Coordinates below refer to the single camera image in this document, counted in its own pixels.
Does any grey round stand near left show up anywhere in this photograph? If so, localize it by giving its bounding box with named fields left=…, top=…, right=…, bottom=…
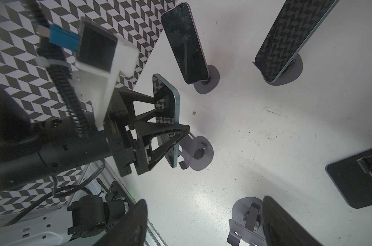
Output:
left=179, top=133, right=214, bottom=171

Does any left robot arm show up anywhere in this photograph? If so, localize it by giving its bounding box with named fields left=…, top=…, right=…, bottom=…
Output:
left=0, top=1, right=190, bottom=246

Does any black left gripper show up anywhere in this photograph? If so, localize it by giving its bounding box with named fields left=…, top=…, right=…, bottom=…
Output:
left=104, top=88, right=190, bottom=177

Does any teal-edged phone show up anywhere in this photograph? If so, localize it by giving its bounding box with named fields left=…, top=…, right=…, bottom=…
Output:
left=254, top=0, right=338, bottom=82
left=152, top=73, right=180, bottom=168

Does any purple-edged phone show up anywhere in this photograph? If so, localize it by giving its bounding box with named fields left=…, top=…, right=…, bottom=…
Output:
left=161, top=2, right=209, bottom=84

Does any grey round stand far-left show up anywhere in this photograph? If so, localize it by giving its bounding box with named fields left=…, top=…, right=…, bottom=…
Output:
left=194, top=65, right=220, bottom=94

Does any grey round stand centre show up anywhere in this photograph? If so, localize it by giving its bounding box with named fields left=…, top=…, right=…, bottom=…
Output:
left=227, top=197, right=267, bottom=246

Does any black flat stand front right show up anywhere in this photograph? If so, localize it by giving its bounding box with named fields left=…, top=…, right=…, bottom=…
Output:
left=325, top=149, right=372, bottom=209

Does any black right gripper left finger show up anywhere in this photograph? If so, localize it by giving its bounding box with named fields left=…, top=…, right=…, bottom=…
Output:
left=95, top=199, right=148, bottom=246

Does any grey round stand middle back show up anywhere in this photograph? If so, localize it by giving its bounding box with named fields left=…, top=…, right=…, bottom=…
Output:
left=266, top=54, right=303, bottom=86

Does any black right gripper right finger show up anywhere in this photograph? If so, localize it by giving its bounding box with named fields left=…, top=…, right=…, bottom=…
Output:
left=262, top=196, right=322, bottom=246

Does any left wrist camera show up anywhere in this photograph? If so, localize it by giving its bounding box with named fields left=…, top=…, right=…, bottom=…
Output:
left=48, top=17, right=139, bottom=78

